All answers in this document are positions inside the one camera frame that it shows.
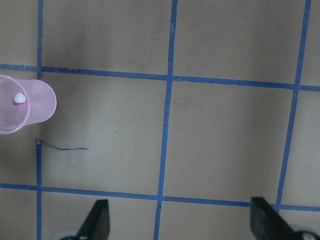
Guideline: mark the pink pen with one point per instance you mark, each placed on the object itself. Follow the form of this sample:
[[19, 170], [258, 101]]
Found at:
[[19, 98]]

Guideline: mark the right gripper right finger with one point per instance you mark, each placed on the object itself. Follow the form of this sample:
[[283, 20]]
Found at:
[[267, 224]]

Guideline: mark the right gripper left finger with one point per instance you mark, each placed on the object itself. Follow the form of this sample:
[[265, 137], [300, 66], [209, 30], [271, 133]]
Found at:
[[97, 223]]

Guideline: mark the pink mesh cup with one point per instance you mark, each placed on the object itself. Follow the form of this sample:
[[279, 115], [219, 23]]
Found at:
[[40, 105]]

